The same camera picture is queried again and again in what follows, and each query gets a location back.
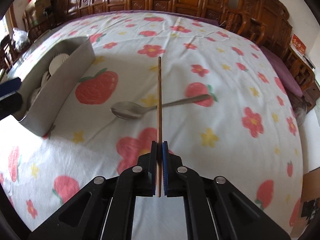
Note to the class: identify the purple seat cushion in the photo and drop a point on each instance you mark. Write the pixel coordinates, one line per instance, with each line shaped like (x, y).
(282, 70)

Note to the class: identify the metal spoon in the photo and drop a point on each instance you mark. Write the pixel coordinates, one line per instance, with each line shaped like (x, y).
(127, 110)

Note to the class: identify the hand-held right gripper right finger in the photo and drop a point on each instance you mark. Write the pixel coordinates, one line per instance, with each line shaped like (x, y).
(165, 160)

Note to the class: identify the grey metal utensil container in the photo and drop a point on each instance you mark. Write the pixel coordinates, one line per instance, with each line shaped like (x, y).
(67, 80)

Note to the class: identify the purple mattress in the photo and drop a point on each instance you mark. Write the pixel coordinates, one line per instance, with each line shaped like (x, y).
(195, 18)

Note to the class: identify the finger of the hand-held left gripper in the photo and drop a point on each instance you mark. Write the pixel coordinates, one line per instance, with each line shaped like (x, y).
(10, 86)
(11, 105)

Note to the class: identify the clear plastic bag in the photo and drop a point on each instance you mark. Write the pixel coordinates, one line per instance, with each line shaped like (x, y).
(301, 112)

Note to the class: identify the black floor object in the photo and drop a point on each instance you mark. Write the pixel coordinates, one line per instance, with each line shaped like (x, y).
(308, 209)

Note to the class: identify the red box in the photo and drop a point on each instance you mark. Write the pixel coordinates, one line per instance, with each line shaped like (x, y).
(298, 43)

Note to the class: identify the floral strawberry bedsheet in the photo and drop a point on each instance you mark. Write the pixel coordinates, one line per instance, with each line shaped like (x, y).
(200, 135)

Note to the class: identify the white plastic bag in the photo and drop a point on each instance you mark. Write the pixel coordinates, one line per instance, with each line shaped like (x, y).
(20, 38)

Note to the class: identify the carved wooden sofa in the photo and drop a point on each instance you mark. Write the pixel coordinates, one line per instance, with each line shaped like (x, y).
(275, 17)

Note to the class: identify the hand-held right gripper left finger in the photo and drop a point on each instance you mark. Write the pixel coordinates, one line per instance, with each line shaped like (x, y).
(154, 160)

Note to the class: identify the wooden chopstick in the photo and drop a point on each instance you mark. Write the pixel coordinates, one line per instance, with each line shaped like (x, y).
(159, 100)

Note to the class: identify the dark wooden cabinet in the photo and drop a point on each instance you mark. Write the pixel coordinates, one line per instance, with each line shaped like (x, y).
(40, 15)

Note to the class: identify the wooden armchair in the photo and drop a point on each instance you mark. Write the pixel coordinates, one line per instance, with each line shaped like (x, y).
(247, 27)

